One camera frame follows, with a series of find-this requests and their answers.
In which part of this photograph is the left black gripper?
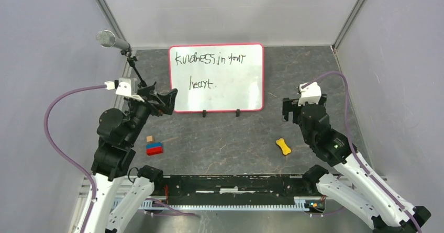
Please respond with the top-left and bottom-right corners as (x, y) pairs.
(125, 85), (178, 145)

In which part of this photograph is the yellow bone shaped eraser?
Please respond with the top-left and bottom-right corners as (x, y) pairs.
(275, 138), (292, 156)

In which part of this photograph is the pink framed whiteboard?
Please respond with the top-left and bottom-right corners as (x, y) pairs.
(168, 43), (264, 113)

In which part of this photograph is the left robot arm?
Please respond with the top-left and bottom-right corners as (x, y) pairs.
(79, 83), (178, 232)

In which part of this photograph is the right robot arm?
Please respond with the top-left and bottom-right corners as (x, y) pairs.
(282, 94), (431, 232)

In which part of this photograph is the blue block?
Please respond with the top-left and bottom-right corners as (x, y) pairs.
(146, 142), (163, 150)

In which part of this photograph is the red block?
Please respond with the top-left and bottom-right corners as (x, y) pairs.
(146, 147), (163, 156)

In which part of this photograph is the grey microphone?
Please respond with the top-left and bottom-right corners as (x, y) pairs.
(96, 30), (130, 50)

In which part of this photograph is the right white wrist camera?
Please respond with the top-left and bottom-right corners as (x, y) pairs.
(298, 82), (322, 106)

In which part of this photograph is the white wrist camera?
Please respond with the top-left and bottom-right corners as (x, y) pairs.
(298, 82), (322, 106)
(104, 77), (143, 102)

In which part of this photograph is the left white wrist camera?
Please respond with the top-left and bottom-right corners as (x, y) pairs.
(104, 77), (143, 102)

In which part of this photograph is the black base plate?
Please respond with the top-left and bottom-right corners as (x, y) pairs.
(152, 174), (321, 206)

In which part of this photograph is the aluminium rail frame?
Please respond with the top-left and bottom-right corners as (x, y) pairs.
(72, 174), (383, 232)

